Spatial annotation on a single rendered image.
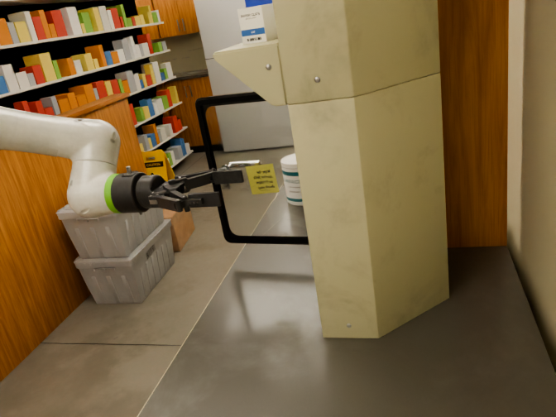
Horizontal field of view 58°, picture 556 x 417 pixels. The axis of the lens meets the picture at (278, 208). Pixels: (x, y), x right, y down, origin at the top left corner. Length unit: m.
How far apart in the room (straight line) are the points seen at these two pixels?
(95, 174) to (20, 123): 0.19
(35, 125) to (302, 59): 0.66
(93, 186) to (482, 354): 0.87
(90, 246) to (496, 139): 2.54
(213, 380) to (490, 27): 0.91
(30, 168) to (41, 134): 2.01
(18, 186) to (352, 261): 2.48
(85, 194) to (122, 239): 1.92
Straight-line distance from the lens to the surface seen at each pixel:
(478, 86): 1.22
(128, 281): 3.25
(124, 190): 1.16
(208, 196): 1.03
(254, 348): 1.06
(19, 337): 3.19
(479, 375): 0.96
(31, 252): 3.22
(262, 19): 0.93
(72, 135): 1.25
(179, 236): 3.85
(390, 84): 0.89
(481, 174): 1.27
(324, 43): 0.83
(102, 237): 3.18
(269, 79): 0.86
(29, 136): 1.25
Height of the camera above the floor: 1.56
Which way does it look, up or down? 21 degrees down
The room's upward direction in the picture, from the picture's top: 10 degrees counter-clockwise
